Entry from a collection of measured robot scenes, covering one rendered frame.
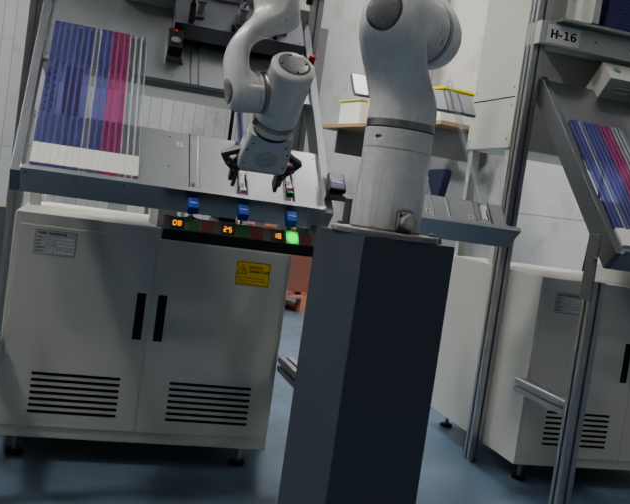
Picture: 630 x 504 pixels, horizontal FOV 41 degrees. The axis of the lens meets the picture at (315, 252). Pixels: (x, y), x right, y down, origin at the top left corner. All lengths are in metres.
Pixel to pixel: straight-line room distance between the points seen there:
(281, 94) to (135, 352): 0.90
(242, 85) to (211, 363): 0.91
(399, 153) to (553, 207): 4.78
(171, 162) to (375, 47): 0.67
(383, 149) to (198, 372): 1.00
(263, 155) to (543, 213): 4.68
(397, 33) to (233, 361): 1.13
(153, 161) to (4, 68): 9.37
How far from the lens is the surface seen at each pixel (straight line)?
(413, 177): 1.43
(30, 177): 1.85
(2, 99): 11.21
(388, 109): 1.44
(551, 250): 6.14
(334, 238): 1.45
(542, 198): 6.27
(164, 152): 1.94
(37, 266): 2.16
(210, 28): 2.22
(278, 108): 1.59
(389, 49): 1.41
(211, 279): 2.19
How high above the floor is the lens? 0.75
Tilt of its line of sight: 4 degrees down
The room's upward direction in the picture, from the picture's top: 8 degrees clockwise
